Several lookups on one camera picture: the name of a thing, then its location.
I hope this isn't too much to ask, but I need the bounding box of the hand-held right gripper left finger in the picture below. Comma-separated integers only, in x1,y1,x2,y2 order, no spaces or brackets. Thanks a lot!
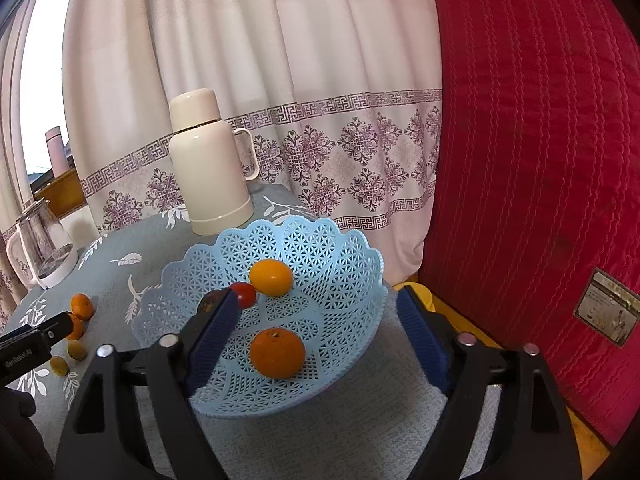
52,287,242,480

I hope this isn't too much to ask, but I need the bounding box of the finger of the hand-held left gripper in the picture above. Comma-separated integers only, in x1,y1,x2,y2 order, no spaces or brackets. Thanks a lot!
0,311,74,350

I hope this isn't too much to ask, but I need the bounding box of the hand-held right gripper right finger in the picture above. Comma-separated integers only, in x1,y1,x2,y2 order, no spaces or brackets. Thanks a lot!
396,285,583,480

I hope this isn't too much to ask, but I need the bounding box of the large brown water chestnut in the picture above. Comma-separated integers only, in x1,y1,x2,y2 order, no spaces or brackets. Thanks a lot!
197,290,223,315

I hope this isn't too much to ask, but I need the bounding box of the large red tomato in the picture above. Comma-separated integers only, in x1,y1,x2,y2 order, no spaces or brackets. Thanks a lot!
230,282,258,310

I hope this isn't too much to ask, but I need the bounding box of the orange with stem nub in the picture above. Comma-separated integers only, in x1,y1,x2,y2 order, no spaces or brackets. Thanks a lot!
249,327,306,380

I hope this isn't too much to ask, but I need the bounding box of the large yellow-orange kumquat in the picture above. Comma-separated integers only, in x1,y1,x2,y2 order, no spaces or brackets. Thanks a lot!
249,258,293,297

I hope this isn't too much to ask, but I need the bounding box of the light blue plastic lattice basket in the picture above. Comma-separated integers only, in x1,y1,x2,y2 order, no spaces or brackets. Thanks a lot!
131,215,388,418

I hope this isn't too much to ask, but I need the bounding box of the yellow object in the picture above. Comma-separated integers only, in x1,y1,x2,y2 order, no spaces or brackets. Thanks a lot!
392,282,436,311

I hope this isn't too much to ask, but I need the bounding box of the grey-blue leaf print tablecloth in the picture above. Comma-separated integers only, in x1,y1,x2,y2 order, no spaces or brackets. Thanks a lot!
0,182,496,480

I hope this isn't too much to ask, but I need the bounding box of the wooden windowsill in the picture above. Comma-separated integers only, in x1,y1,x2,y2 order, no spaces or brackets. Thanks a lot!
31,162,86,216

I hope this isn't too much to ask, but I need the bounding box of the cream thermos flask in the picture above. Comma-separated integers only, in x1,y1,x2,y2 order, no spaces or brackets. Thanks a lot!
167,88,261,237

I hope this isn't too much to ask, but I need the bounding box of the pink bottle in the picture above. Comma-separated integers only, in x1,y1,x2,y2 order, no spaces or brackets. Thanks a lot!
45,127,71,173

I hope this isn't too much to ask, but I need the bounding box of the printed label on blanket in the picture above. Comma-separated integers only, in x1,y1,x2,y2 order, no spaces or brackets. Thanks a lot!
573,268,640,348

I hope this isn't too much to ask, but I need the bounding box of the red quilted blanket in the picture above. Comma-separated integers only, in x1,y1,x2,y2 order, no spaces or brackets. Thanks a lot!
417,0,640,448

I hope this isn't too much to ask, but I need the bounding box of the cream curtain with purple pattern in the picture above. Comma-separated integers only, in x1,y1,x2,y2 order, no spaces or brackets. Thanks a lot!
0,0,446,321

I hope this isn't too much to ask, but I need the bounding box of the glass kettle with white handle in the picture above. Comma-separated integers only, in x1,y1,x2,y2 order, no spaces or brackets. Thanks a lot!
6,197,79,289

